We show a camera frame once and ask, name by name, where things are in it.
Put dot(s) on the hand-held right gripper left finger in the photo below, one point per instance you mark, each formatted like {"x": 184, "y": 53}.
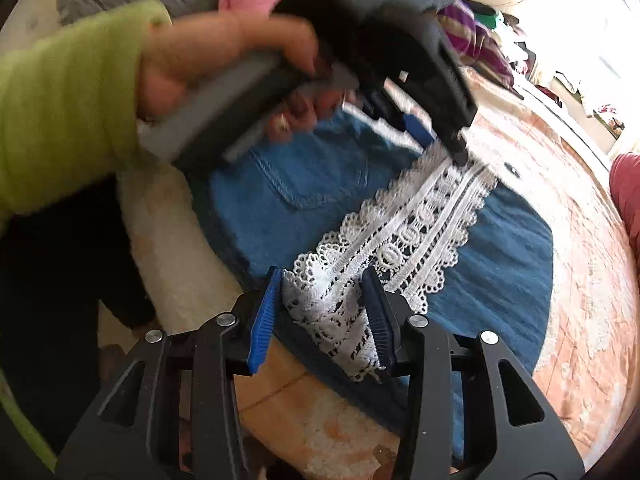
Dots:
{"x": 260, "y": 330}

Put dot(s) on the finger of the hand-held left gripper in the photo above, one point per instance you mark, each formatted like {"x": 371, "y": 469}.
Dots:
{"x": 417, "y": 129}
{"x": 450, "y": 95}

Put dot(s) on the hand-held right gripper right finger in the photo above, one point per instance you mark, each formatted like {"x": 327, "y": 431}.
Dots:
{"x": 380, "y": 320}

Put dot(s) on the blue pants with lace trim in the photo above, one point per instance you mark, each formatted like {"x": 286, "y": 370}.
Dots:
{"x": 490, "y": 270}

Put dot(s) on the person's left forearm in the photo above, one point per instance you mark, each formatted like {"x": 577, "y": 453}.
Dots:
{"x": 65, "y": 110}

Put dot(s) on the person's left hand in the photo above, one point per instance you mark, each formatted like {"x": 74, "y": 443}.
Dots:
{"x": 225, "y": 40}

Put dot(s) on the purple striped cloth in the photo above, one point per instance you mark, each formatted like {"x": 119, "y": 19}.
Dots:
{"x": 480, "y": 45}

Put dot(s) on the pile of folded clothes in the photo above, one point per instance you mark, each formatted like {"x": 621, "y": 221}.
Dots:
{"x": 505, "y": 25}

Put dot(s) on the clothes on window sill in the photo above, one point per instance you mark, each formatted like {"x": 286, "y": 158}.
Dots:
{"x": 600, "y": 112}

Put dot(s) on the peach floral quilt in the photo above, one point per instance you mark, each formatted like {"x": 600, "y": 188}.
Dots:
{"x": 575, "y": 335}

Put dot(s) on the red rolled comforter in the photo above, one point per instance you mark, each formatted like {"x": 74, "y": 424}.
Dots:
{"x": 627, "y": 185}

